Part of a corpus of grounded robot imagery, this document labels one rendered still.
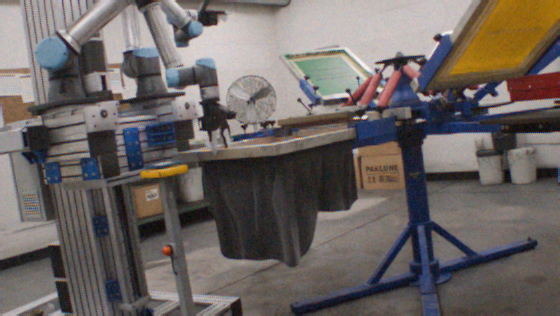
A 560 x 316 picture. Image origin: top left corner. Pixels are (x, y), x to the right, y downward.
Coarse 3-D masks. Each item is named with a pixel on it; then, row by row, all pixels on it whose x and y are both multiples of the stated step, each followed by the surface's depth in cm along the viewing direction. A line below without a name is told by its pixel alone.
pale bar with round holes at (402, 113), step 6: (396, 108) 243; (402, 108) 236; (408, 108) 238; (366, 114) 249; (372, 114) 247; (378, 114) 246; (384, 114) 243; (390, 114) 241; (396, 114) 239; (402, 114) 237; (408, 114) 238; (318, 126) 270; (324, 126) 267; (330, 126) 265
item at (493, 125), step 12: (480, 120) 215; (492, 120) 207; (504, 120) 199; (516, 120) 193; (528, 120) 187; (540, 120) 181; (552, 120) 176; (420, 132) 289; (432, 132) 278; (444, 132) 268; (456, 132) 259; (468, 132) 250; (480, 132) 241; (492, 132) 233; (504, 132) 225; (516, 132) 218; (528, 132) 211; (540, 132) 205
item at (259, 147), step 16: (320, 128) 262; (336, 128) 254; (352, 128) 213; (240, 144) 242; (256, 144) 250; (272, 144) 180; (288, 144) 184; (304, 144) 191; (320, 144) 197; (176, 160) 217; (192, 160) 210; (208, 160) 204
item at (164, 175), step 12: (168, 168) 190; (180, 168) 192; (168, 180) 194; (168, 192) 193; (168, 204) 193; (168, 216) 194; (168, 228) 195; (168, 240) 196; (180, 240) 196; (180, 252) 196; (180, 264) 195; (180, 276) 195; (180, 288) 196; (180, 300) 198; (192, 300) 198; (192, 312) 198
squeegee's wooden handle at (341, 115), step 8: (336, 112) 230; (344, 112) 227; (352, 112) 229; (280, 120) 252; (288, 120) 248; (296, 120) 245; (304, 120) 242; (312, 120) 238; (320, 120) 236; (328, 120) 235; (336, 120) 236
